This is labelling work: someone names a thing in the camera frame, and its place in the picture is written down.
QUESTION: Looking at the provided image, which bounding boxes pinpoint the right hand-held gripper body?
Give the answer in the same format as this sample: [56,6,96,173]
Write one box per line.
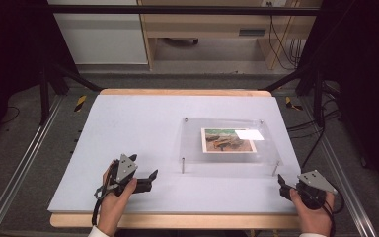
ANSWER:
[287,169,339,211]

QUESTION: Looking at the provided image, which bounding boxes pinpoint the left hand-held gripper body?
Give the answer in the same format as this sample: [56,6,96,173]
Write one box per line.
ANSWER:
[110,153,139,198]

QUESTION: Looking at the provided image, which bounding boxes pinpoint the clear acrylic photo frame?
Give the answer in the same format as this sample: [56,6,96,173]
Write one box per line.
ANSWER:
[178,117,284,178]

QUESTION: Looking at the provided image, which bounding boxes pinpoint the boat painting picture card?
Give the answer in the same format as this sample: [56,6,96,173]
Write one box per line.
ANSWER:
[200,127,259,155]

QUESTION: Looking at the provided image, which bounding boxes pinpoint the person's right hand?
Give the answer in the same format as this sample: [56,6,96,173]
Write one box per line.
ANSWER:
[288,188,337,237]

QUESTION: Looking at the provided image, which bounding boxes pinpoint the person's left hand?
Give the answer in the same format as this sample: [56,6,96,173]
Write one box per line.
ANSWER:
[96,159,139,237]

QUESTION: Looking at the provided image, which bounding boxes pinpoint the white table mat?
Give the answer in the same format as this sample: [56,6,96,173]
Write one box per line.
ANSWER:
[47,94,316,215]

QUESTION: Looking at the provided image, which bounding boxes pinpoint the wooden table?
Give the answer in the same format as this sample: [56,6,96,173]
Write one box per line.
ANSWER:
[49,88,316,231]

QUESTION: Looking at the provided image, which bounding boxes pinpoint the white shirt sleeve cuff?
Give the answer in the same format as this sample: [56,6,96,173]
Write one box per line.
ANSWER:
[87,225,111,237]

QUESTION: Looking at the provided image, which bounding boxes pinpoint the yellow clamp right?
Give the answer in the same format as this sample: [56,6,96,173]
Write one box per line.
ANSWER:
[284,96,305,112]

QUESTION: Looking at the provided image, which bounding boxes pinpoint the black metal stand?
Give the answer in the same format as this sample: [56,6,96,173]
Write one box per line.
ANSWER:
[38,61,104,127]
[262,63,327,128]

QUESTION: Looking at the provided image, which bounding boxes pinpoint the white cabinet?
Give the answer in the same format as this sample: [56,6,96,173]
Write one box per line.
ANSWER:
[46,0,149,66]

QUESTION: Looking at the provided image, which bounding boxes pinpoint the dark curtain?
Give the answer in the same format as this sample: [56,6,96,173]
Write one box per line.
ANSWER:
[296,0,379,200]
[0,0,77,157]

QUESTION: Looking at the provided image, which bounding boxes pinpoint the light wooden desk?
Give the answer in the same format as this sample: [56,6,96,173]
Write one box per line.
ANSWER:
[137,0,324,71]

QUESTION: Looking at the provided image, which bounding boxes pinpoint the grey desk label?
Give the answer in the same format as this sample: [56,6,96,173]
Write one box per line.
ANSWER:
[238,28,267,38]

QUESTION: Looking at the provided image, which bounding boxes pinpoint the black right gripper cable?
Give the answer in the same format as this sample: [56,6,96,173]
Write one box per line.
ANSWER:
[320,197,338,237]

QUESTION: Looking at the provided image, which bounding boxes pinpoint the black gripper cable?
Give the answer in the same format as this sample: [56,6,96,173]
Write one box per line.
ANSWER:
[91,182,119,227]
[320,197,338,237]

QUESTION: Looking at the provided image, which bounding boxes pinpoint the long black floor cable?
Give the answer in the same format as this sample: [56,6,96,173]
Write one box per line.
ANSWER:
[300,126,346,215]

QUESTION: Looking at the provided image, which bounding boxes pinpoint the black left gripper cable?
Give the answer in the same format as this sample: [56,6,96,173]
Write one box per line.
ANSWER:
[91,182,119,227]

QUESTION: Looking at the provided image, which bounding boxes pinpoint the aluminium floor rail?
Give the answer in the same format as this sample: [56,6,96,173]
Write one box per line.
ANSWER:
[300,98,379,237]
[0,95,64,237]

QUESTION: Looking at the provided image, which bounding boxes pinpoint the black floor cable bundle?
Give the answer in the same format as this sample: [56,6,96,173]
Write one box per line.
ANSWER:
[286,98,341,140]

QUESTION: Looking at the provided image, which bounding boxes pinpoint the thin black floor cable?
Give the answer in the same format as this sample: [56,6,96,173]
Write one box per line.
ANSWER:
[0,105,22,126]

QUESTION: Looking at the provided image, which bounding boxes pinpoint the black horizontal frame bar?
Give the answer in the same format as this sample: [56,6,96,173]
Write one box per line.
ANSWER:
[43,4,322,17]

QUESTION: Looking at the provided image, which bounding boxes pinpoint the hanging black cables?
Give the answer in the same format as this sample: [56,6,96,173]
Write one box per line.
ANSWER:
[266,1,306,71]

